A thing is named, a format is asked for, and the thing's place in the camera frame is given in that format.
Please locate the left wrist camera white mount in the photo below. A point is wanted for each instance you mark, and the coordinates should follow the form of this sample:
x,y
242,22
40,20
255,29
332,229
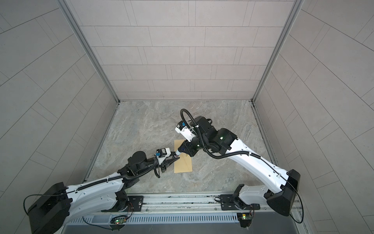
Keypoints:
x,y
162,154

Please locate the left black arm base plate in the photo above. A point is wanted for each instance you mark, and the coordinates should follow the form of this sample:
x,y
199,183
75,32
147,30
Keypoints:
x,y
134,204

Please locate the left green circuit board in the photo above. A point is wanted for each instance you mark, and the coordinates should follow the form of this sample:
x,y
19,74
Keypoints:
x,y
119,220

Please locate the aluminium mounting rail frame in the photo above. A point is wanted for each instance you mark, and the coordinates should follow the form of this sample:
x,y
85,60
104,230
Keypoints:
x,y
167,203

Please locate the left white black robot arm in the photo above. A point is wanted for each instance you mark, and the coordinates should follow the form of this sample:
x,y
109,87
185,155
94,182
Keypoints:
x,y
61,204

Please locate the right circuit board module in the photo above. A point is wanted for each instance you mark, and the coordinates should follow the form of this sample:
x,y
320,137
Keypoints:
x,y
245,219

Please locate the white slotted cable duct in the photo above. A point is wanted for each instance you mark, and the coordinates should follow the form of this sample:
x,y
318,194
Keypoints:
x,y
160,219

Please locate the tan kraft paper envelope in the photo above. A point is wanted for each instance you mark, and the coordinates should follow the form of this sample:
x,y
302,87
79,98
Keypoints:
x,y
184,164

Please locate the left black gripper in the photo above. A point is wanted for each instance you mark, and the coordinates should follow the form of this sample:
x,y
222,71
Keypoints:
x,y
166,165

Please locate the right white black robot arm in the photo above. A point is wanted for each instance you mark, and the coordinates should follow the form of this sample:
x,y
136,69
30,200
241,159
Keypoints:
x,y
281,186

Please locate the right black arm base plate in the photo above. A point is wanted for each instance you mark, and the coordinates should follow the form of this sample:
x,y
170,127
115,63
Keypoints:
x,y
231,203

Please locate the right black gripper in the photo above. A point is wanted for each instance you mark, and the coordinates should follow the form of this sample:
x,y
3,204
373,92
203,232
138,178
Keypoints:
x,y
189,150

